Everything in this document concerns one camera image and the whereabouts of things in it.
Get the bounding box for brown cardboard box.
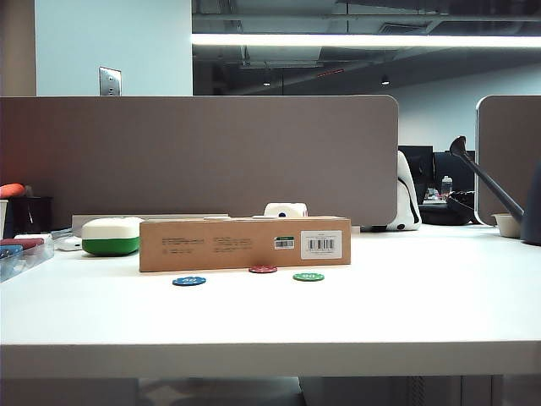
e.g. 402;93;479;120
139;217;352;273

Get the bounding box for clear plastic chip tray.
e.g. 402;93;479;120
0;233;56;283

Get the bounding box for red chip stack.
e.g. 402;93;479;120
0;237;46;251

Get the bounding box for blue chip stack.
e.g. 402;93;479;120
0;244;25;262

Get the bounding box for wide grey desk divider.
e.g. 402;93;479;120
0;95;400;229

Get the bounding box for white and black figure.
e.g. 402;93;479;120
371;150;422;232

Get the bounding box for black monitor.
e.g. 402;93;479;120
398;145;434;204
433;151;477;200

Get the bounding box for white and green case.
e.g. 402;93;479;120
80;216;145;257

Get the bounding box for black bag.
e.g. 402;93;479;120
419;190;482;226

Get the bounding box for ceiling light strip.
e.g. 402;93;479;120
191;32;541;48

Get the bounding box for small white device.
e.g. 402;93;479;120
57;235;85;251

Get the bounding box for dark grey watering can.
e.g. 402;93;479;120
449;135;541;246

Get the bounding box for small white paper bowl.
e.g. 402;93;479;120
491;212;524;239

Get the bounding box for black cup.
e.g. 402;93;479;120
8;195;55;234

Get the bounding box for grey divider with white edge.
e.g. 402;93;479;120
474;94;541;228

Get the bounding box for metal wall plate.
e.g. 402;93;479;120
98;66;123;96

